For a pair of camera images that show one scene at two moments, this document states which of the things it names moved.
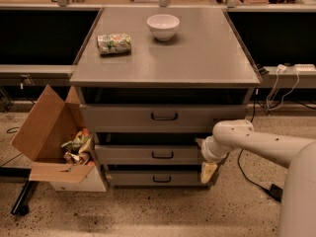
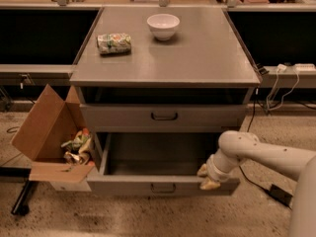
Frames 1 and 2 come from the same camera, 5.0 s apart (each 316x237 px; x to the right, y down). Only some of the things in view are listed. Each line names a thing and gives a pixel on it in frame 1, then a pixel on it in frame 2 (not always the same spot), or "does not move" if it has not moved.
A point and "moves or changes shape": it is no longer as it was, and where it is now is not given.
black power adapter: x=276 y=193 does not move
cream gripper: x=207 y=151 → x=213 y=174
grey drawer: x=148 y=154 moves or changes shape
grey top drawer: x=158 y=118 does not move
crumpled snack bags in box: x=79 y=149 does not move
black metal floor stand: x=20 y=206 does not move
